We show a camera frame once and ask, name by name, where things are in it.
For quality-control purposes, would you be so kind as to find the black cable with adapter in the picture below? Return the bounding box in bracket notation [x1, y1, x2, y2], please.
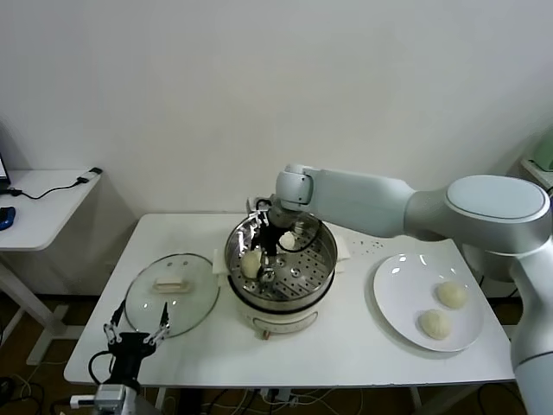
[0, 168, 104, 201]

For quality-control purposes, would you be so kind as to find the black laptop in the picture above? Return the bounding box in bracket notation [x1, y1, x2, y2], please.
[0, 150, 12, 189]

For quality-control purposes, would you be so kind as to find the white power strip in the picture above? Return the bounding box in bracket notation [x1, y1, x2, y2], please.
[258, 387, 291, 403]

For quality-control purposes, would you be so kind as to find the white shelf table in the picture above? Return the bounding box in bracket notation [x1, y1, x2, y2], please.
[519, 156, 553, 191]

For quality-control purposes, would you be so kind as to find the white round plate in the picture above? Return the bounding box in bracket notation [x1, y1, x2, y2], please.
[372, 253, 486, 354]

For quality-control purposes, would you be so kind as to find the round glass pot lid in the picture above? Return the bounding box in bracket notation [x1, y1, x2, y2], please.
[124, 252, 222, 341]

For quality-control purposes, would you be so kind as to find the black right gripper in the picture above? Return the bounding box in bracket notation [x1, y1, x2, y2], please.
[248, 214, 281, 283]

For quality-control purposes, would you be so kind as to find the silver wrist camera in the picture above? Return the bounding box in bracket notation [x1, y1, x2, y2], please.
[94, 383, 139, 412]
[246, 196, 273, 228]

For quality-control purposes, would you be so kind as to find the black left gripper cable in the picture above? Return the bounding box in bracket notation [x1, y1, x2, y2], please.
[70, 350, 118, 410]

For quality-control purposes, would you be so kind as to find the stainless steel steamer basket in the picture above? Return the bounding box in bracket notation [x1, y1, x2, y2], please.
[211, 206, 352, 303]

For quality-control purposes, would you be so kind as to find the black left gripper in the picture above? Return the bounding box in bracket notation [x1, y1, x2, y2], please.
[102, 301, 170, 385]

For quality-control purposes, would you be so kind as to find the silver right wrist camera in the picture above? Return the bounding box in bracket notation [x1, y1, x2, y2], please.
[246, 196, 273, 228]

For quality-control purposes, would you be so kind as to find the white side table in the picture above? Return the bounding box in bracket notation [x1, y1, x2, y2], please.
[0, 169, 105, 368]

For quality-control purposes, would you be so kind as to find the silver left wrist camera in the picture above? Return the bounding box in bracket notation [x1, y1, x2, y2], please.
[94, 383, 139, 412]

